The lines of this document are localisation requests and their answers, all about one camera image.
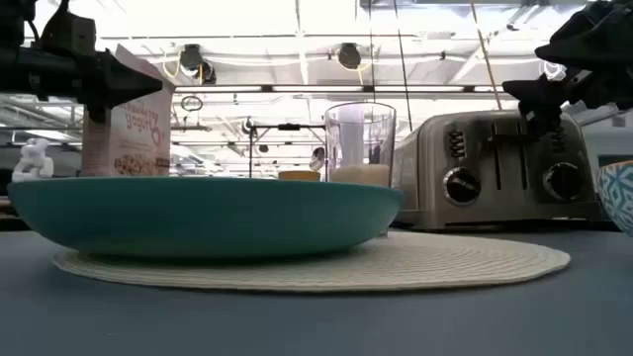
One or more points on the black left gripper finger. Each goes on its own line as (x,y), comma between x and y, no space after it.
(133,85)

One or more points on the black metal stand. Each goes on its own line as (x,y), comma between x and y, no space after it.
(289,127)

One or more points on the silver four-slot toaster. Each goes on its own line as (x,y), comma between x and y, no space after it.
(430,163)

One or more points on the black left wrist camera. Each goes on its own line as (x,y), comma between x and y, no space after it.
(69,34)

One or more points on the clear drinking glass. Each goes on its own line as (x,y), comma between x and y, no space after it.
(361,143)

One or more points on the cream round woven placemat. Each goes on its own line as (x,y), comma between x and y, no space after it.
(420,267)

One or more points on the white figurine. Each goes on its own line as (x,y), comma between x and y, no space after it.
(32,158)

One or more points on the pink strawberry yogurt cereal box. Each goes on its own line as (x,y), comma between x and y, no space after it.
(141,141)

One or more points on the blue patterned bowl orange inside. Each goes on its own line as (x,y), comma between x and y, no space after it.
(618,198)

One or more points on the silver round object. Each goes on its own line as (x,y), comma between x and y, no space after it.
(317,158)

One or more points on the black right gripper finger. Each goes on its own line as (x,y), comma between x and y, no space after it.
(543,118)
(541,90)

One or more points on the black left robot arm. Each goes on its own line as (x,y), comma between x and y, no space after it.
(29,69)

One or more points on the black ceiling-hung device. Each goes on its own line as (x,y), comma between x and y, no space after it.
(349,56)
(192,58)

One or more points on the green round plate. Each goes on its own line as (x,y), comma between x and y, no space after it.
(198,212)

